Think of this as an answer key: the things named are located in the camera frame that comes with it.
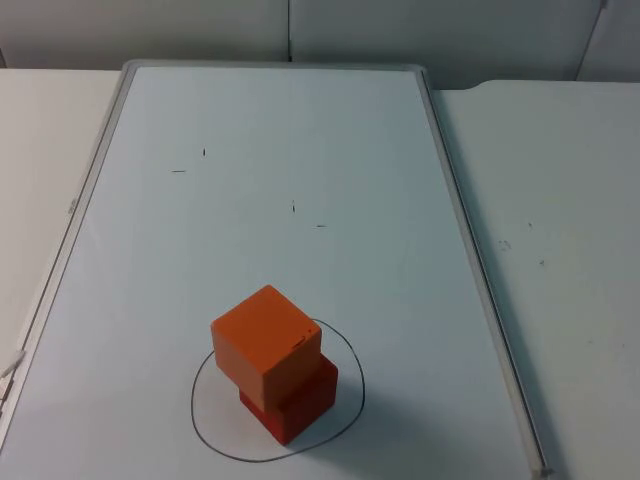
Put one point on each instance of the orange cube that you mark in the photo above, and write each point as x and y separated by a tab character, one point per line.
260	340

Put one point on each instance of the red cube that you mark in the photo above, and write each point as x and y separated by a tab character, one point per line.
305	410

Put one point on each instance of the grey-framed whiteboard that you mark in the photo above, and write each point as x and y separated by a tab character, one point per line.
300	200

